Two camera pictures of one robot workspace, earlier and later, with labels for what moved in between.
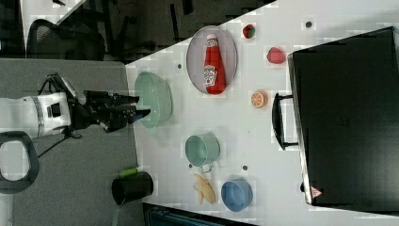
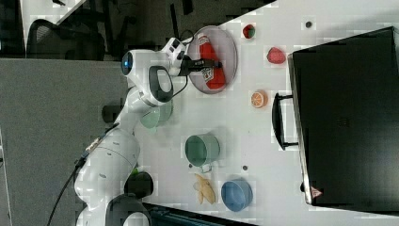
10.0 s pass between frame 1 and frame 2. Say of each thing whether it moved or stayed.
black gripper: moved
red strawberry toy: stayed
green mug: stayed
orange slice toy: stayed
